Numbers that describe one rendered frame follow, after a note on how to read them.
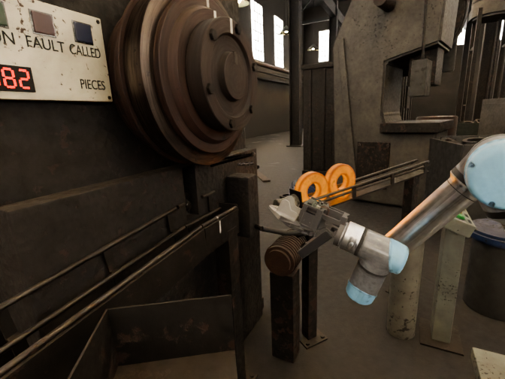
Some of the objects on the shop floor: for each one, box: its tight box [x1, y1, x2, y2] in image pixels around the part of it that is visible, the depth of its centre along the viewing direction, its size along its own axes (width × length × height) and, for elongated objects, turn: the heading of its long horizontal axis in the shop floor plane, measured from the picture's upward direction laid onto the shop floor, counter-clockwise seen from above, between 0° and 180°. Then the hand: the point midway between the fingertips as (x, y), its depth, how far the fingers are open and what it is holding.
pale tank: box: [460, 0, 505, 121], centre depth 713 cm, size 92×92×450 cm
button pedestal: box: [419, 209, 476, 356], centre depth 127 cm, size 16×24×62 cm, turn 162°
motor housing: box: [265, 229, 307, 363], centre depth 125 cm, size 13×22×54 cm, turn 162°
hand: (272, 210), depth 84 cm, fingers closed
